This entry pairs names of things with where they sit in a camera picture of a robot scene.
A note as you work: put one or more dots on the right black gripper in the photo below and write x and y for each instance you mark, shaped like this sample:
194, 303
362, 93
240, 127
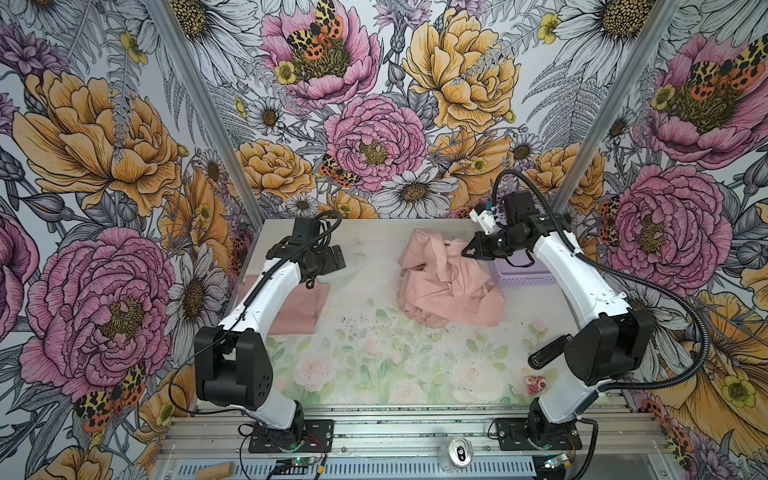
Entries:
481, 251

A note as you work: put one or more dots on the lilac plastic laundry basket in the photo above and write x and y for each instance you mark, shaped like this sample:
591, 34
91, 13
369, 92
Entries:
520, 270

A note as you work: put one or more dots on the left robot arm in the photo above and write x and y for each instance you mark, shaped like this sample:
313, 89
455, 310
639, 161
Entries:
232, 367

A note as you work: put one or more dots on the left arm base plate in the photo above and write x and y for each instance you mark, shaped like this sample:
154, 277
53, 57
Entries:
309, 436

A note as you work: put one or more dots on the pink t-shirt with print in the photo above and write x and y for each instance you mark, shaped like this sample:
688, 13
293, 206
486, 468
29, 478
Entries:
299, 312

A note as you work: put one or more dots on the small pink red toy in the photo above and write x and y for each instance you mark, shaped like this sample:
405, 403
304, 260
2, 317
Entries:
535, 384

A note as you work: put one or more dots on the black remote-like device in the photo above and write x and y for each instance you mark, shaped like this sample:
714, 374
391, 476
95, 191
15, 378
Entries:
548, 353

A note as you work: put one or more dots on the wooden cork block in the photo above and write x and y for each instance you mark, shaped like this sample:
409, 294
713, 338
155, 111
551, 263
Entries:
216, 472

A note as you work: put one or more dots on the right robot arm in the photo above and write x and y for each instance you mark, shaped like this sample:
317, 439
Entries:
611, 339

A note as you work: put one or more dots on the aluminium front rail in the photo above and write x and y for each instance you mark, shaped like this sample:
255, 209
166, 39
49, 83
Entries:
391, 431

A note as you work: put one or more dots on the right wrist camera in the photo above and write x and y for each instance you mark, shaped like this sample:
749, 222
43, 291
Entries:
484, 216

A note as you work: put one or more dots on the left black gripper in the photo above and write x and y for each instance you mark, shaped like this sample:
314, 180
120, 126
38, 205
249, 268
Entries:
330, 264

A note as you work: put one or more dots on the pink shorts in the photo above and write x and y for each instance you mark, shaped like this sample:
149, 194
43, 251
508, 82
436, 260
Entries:
440, 286

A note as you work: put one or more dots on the green circuit board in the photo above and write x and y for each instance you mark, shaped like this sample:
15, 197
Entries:
299, 466

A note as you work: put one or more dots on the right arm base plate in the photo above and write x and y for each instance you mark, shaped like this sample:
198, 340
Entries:
523, 434

